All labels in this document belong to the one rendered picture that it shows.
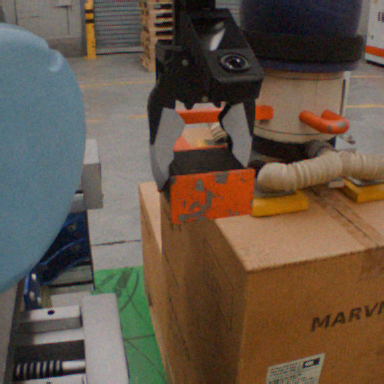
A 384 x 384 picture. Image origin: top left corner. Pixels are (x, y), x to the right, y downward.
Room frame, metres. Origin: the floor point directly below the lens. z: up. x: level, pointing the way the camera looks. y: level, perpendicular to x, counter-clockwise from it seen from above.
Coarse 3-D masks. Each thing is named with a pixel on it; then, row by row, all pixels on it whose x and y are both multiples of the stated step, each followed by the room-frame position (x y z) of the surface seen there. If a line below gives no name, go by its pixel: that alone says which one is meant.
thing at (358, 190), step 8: (352, 152) 0.76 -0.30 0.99; (344, 176) 0.70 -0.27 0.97; (344, 184) 0.68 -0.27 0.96; (352, 184) 0.67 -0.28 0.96; (360, 184) 0.67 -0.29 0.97; (368, 184) 0.67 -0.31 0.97; (376, 184) 0.68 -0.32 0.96; (344, 192) 0.67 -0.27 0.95; (352, 192) 0.65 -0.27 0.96; (360, 192) 0.64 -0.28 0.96; (368, 192) 0.65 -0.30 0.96; (376, 192) 0.65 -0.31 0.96; (352, 200) 0.65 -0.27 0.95; (360, 200) 0.64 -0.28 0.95; (368, 200) 0.64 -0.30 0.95
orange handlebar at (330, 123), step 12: (192, 108) 0.71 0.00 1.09; (204, 108) 0.71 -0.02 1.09; (216, 108) 0.71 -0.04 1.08; (264, 108) 0.72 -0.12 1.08; (192, 120) 0.69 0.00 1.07; (204, 120) 0.69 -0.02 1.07; (216, 120) 0.70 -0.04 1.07; (312, 120) 0.66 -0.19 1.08; (324, 120) 0.65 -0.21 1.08; (336, 120) 0.65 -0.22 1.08; (324, 132) 0.64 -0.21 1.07; (336, 132) 0.64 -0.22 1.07; (180, 144) 0.53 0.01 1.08
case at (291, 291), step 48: (192, 144) 0.93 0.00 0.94; (336, 192) 0.68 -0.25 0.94; (192, 240) 0.71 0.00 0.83; (240, 240) 0.53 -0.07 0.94; (288, 240) 0.52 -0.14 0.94; (336, 240) 0.52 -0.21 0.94; (192, 288) 0.71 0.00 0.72; (240, 288) 0.47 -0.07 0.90; (288, 288) 0.47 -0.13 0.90; (336, 288) 0.49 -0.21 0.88; (192, 336) 0.71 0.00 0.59; (240, 336) 0.46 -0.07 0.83; (288, 336) 0.47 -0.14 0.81; (336, 336) 0.50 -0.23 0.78
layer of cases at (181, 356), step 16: (144, 192) 1.53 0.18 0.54; (144, 208) 1.44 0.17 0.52; (160, 208) 1.40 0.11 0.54; (144, 224) 1.48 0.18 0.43; (160, 224) 1.28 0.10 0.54; (144, 240) 1.52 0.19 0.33; (160, 240) 1.18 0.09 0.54; (144, 256) 1.56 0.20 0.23; (160, 256) 1.12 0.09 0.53; (160, 272) 1.13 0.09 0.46; (160, 288) 1.14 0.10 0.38; (160, 304) 1.16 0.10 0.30; (160, 320) 1.18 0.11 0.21; (176, 320) 0.89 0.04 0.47; (176, 336) 0.90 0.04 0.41; (176, 352) 0.90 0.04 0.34; (192, 352) 0.72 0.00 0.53; (176, 368) 0.91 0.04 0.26; (192, 368) 0.72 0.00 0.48
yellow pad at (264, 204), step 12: (204, 144) 0.88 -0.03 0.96; (216, 144) 0.86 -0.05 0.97; (252, 168) 0.69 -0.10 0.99; (264, 192) 0.63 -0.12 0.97; (276, 192) 0.63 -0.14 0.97; (288, 192) 0.63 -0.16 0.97; (252, 204) 0.60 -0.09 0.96; (264, 204) 0.60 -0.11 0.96; (276, 204) 0.60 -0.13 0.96; (288, 204) 0.61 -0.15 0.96; (300, 204) 0.61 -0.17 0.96; (252, 216) 0.59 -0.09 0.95
